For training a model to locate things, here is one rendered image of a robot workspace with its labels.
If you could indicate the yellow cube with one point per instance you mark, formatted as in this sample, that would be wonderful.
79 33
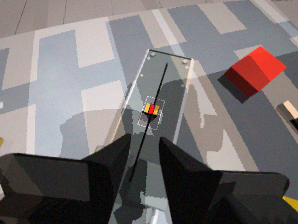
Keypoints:
292 202

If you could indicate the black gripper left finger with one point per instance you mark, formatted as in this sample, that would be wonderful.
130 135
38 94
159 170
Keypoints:
94 180

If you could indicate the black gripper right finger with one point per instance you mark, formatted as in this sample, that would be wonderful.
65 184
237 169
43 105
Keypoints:
194 191

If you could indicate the red rectangular block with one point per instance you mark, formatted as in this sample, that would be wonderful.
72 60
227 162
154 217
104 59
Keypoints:
251 73

